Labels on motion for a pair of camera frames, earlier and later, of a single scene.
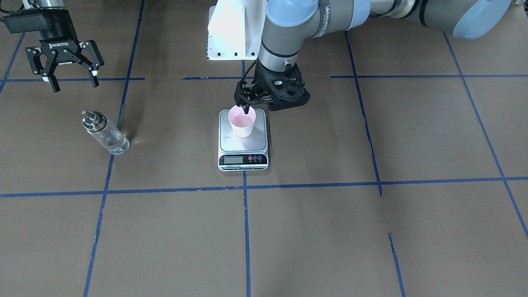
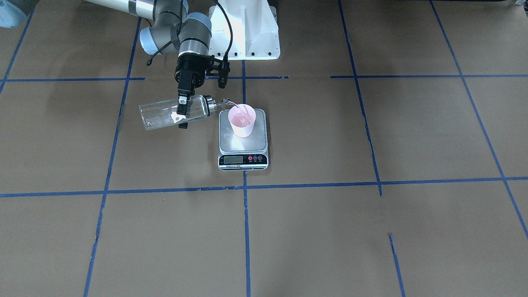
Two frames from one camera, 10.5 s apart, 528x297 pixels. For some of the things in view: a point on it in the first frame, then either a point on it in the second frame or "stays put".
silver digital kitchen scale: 237,154 stays put
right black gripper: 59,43 -> 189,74
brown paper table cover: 404,174 stays put
